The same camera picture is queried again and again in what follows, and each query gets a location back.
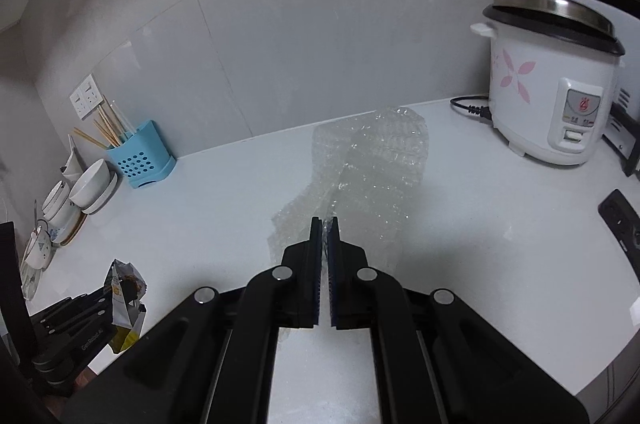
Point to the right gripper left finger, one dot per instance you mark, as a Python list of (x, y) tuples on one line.
[(301, 298)]

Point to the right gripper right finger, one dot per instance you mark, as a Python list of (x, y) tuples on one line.
[(345, 287)]

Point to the yellow snack bag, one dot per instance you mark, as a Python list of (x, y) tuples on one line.
[(128, 311)]

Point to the clear bubble wrap sheet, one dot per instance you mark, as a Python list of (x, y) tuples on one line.
[(365, 171)]

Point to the white cup with pattern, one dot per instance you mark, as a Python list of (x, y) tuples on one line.
[(38, 251)]

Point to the white patterned bowl stack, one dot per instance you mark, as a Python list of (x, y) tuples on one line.
[(63, 218)]

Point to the stacked white bowls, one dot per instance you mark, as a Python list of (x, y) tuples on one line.
[(94, 187)]

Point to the blue chopstick holder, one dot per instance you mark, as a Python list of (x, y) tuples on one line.
[(143, 158)]

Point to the wooden chopsticks bundle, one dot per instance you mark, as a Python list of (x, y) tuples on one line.
[(112, 126)]

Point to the black remote control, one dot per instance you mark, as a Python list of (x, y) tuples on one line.
[(624, 223)]

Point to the white floral rice cooker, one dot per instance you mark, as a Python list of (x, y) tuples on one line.
[(552, 77)]

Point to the white wall socket left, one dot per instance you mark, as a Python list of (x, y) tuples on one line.
[(86, 97)]

